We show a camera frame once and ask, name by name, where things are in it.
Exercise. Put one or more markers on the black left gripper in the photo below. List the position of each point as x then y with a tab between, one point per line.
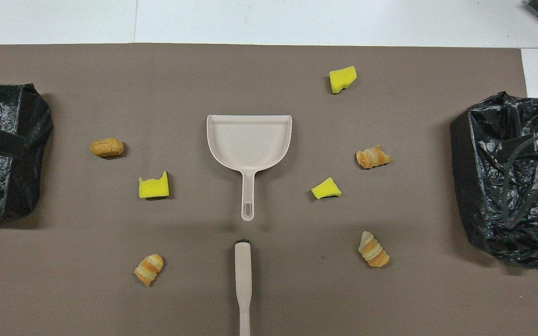
7	142

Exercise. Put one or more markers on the tan peanut-shaped bread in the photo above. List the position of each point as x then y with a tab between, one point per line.
105	147

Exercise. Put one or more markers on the yellow sponge with notched edge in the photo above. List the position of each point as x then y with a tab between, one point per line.
153	188

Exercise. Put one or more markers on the brown curled toy croissant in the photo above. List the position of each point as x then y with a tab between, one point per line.
371	157

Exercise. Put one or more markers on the orange striped toy croissant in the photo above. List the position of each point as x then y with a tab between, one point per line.
149	269

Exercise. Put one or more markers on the pale-tipped striped toy croissant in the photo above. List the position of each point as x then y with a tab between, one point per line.
372	251

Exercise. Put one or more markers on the yellow five-sided sponge chunk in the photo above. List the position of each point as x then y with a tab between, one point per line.
343	78

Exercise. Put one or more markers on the small yellow sponge wedge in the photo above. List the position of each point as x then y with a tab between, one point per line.
326	189

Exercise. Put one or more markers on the beige plastic dustpan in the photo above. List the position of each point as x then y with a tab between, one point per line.
248	144

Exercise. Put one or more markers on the beige brush with black bristles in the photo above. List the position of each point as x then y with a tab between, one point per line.
243	275

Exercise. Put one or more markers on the brown table mat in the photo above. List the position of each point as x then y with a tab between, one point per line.
250	74

